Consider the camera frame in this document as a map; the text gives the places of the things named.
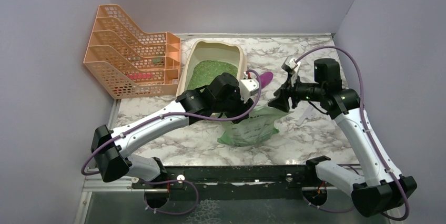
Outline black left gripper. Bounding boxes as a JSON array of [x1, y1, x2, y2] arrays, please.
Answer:
[[214, 86, 254, 124]]

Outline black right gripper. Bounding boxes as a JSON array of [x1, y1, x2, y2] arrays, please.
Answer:
[[268, 73, 325, 112]]

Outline white bag sealing clip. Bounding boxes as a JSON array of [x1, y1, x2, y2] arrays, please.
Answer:
[[297, 105, 318, 126]]

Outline purple plastic litter scoop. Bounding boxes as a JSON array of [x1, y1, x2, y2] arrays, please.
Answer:
[[258, 72, 273, 89]]

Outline green litter bag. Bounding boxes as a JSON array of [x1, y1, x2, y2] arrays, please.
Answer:
[[217, 106, 289, 147]]

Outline beige plastic litter box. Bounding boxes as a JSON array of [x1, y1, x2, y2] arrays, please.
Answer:
[[176, 39, 248, 96]]

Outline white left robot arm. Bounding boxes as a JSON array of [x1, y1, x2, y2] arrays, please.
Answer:
[[91, 71, 262, 188]]

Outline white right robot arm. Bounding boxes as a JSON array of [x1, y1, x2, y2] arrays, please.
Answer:
[[268, 57, 417, 217]]

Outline green litter pellets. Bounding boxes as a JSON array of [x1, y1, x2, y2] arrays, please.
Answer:
[[186, 60, 238, 90]]

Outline orange mesh file rack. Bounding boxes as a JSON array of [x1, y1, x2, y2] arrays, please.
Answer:
[[83, 4, 181, 99]]

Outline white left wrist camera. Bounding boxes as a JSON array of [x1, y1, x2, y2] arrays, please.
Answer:
[[239, 79, 259, 103]]

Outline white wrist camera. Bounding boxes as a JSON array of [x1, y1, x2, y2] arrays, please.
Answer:
[[239, 79, 259, 103], [281, 56, 301, 86]]

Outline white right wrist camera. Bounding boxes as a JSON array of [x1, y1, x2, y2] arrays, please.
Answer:
[[281, 56, 301, 86]]

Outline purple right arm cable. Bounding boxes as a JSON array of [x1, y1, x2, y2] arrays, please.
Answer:
[[294, 45, 410, 222]]

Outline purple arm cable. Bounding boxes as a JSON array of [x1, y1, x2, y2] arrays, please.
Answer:
[[294, 45, 410, 222], [80, 69, 262, 216]]

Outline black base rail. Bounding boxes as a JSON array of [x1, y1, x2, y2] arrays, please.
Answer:
[[131, 165, 322, 201]]

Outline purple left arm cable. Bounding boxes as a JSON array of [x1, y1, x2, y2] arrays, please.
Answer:
[[80, 69, 262, 216]]

